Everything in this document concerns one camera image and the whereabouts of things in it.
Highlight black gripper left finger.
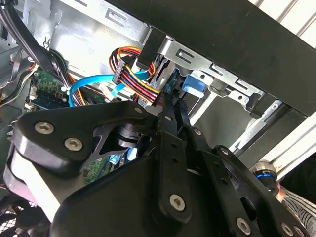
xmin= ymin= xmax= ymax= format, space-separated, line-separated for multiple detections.
xmin=3 ymin=92 xmax=193 ymax=222

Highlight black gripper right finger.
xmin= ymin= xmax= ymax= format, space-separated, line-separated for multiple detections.
xmin=173 ymin=89 xmax=309 ymax=237

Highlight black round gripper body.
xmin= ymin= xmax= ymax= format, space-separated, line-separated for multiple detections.
xmin=49 ymin=153 xmax=236 ymax=237

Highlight round black blue-ringed tool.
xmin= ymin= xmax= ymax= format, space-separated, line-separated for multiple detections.
xmin=248 ymin=159 xmax=279 ymax=196

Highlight hard disk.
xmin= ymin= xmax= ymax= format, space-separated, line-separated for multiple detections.
xmin=148 ymin=54 xmax=207 ymax=101

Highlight person's hand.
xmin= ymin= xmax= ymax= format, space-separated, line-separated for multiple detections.
xmin=274 ymin=181 xmax=289 ymax=202

